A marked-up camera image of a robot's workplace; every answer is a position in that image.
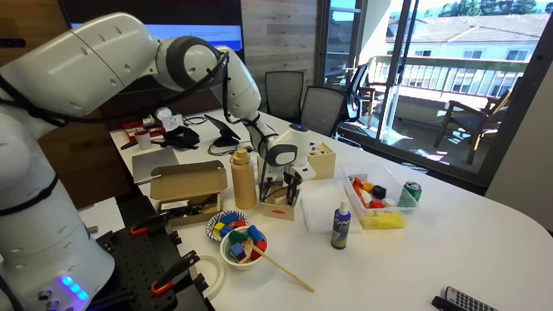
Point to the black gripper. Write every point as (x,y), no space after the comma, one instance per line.
(281,174)

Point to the small wooden box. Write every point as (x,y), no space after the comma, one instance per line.
(279,210)

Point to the blue glue bottle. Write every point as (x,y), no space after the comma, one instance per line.
(341,226)

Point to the small blue block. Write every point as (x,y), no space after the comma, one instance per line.
(238,250)

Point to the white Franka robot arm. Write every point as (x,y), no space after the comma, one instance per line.
(35,242)

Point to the tan plastic bottle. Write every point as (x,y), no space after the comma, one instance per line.
(244,181)

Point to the blue toy block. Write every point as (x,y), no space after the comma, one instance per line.
(257,231)

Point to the wooden shape sorter box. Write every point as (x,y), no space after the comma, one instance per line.
(322,162)

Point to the green toy block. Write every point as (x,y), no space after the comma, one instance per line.
(239,235)

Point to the open cardboard box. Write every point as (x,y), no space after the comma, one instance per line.
(187,181)

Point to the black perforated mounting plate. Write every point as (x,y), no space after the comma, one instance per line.
(139,259)

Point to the bowl of colourful items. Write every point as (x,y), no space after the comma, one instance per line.
(215,224)

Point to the black tablet stand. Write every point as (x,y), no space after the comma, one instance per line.
(224,134)

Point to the thin wooden stick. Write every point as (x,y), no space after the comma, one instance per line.
(286,273)

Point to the white bowl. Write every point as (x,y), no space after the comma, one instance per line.
(231,261)

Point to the grey mesh office chair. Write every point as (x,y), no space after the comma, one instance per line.
(322,108)
(284,91)

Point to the red toy ball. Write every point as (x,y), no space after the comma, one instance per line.
(376,203)

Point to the black toy cube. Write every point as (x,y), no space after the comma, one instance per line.
(379,191)

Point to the yellow sponge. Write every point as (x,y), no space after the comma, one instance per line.
(381,219)

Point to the white tape roll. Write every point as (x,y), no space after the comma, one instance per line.
(220,276)

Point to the clear plastic toy bin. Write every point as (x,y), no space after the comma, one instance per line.
(391,178)

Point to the black pouch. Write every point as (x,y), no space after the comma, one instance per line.
(182,138)

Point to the black office chair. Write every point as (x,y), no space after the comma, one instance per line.
(360,91)

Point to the green drink can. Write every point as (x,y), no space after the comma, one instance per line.
(410,193)

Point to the silver metal sheet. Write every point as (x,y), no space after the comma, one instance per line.
(153,164)

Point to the white crumpled object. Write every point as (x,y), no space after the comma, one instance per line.
(170,119)

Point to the black orange clamp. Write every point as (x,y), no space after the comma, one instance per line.
(175,271)
(149,222)

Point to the small white cup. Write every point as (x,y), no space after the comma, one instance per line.
(144,140)

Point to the red packaging items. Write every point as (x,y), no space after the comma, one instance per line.
(134,131)

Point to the black handheld device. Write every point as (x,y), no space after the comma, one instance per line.
(441,304)

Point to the dark patio chair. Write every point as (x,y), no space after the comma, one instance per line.
(469,121)

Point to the balcony railing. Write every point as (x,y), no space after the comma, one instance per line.
(450,74)

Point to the black remote control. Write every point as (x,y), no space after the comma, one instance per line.
(469,300)

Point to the wall television screen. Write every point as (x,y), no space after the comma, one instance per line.
(191,10)

